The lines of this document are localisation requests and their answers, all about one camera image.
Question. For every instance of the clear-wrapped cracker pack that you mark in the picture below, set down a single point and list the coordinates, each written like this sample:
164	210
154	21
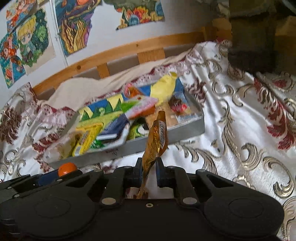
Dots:
174	120

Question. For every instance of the white green pouch snack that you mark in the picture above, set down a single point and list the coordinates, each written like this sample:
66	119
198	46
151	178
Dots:
138	130

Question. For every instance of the wooden bed frame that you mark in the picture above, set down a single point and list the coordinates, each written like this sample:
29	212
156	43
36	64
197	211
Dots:
151	49

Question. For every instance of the starry swirl drawing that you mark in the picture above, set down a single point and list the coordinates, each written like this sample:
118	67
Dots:
74	23

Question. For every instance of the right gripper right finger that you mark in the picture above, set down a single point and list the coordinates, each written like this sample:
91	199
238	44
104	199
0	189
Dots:
177	179

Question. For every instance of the floral satin bedspread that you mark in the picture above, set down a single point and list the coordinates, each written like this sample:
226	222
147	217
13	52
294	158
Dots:
249	133

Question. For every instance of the golden brown snack wrapper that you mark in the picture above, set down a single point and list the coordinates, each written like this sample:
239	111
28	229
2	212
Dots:
157	143

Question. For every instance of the blond boy drawing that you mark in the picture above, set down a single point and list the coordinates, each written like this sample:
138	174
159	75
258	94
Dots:
35	42

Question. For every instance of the yellow snack packet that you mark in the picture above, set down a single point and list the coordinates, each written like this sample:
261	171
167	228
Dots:
88	135

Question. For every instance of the small orange fruit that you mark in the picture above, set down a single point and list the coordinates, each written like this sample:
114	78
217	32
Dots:
66	169

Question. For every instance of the anime girl orange drawing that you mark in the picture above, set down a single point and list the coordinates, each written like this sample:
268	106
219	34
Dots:
11	63

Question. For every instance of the blue white sachet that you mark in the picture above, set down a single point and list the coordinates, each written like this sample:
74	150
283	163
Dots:
114	129

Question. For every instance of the olive brown hanging trousers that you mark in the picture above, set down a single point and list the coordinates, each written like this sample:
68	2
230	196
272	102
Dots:
253	34

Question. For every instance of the landscape fields drawing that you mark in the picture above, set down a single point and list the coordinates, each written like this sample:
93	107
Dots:
134	12

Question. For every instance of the orange red snack bag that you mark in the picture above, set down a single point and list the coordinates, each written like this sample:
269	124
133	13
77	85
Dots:
137	104

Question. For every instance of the grey tray with colourful liner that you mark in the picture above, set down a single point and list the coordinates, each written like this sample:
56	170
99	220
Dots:
108	109

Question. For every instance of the cream pillow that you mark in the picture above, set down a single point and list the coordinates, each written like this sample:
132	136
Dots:
75	92

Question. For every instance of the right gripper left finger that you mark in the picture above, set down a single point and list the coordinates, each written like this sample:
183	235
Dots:
119	181

